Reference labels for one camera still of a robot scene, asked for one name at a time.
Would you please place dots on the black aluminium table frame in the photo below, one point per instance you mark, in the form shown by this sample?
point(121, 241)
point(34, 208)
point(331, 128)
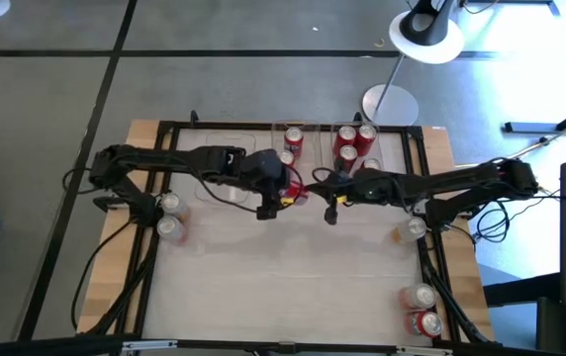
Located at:
point(149, 269)

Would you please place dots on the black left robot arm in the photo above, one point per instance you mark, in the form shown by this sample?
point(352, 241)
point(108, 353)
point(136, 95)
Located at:
point(164, 158)

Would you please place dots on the clear plastic bin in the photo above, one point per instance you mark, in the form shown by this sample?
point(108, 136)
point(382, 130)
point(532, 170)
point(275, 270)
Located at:
point(313, 148)
point(383, 148)
point(223, 141)

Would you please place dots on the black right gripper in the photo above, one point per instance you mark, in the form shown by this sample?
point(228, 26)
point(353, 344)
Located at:
point(372, 185)

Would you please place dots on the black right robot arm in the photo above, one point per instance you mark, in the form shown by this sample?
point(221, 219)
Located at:
point(461, 180)

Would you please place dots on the white round base black stand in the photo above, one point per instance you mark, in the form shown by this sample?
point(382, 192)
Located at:
point(443, 49)

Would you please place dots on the white and orange soda can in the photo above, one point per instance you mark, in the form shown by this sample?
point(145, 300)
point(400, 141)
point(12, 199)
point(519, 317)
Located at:
point(171, 230)
point(174, 205)
point(419, 296)
point(414, 228)

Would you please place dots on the grey round floor stand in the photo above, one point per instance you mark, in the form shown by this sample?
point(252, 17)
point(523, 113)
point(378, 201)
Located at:
point(392, 106)

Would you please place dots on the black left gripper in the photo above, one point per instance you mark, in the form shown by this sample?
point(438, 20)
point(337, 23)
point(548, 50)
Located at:
point(263, 170)

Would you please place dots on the black desk foot bar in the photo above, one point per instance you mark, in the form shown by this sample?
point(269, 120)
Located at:
point(535, 127)

